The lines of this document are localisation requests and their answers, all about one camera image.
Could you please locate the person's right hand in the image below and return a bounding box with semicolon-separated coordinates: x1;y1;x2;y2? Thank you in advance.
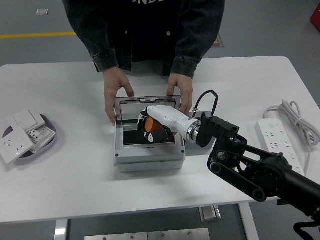
103;67;135;127

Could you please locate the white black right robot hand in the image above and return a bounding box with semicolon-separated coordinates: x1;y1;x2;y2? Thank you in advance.
136;105;198;145

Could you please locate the person's left hand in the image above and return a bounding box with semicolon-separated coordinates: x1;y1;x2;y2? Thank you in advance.
166;73;195;115

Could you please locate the orange cylinder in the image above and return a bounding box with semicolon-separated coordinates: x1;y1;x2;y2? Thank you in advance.
144;117;167;133

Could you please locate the smoky transparent box lid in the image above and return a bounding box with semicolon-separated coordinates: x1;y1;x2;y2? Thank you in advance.
114;95;183;123

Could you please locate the grey electrical enclosure box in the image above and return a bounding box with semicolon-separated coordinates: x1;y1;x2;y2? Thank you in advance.
113;118;186;173

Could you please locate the grey cube with round hole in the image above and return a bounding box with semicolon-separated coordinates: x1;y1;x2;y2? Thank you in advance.
183;111;216;151

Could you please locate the person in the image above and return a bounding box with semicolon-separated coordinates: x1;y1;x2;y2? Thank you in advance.
62;0;225;81

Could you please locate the white perforated socket plate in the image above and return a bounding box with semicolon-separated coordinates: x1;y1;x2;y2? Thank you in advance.
29;124;56;153

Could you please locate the purple tray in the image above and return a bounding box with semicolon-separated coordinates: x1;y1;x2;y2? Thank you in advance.
2;113;58;165

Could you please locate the small white socket module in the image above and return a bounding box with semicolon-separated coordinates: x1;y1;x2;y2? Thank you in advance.
26;128;42;143

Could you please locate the white power strip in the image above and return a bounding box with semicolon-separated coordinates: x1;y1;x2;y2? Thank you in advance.
254;118;306;176

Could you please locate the white table leg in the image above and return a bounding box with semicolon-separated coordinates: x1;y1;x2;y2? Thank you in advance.
237;201;260;240
53;219;69;240

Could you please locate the red object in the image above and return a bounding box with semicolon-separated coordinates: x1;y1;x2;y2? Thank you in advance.
309;4;320;26

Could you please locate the white wall switch panel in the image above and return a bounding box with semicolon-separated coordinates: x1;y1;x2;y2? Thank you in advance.
6;108;47;131

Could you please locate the grey under-table bracket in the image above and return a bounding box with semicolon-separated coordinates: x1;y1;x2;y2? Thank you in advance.
199;204;222;223

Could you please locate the white power strip cable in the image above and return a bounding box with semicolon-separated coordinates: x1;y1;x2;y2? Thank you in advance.
262;99;320;173

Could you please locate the white wall socket panel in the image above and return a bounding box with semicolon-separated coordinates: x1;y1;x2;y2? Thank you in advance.
0;127;35;165

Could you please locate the metal base plate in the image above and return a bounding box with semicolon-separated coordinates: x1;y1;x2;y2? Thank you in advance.
84;227;211;240

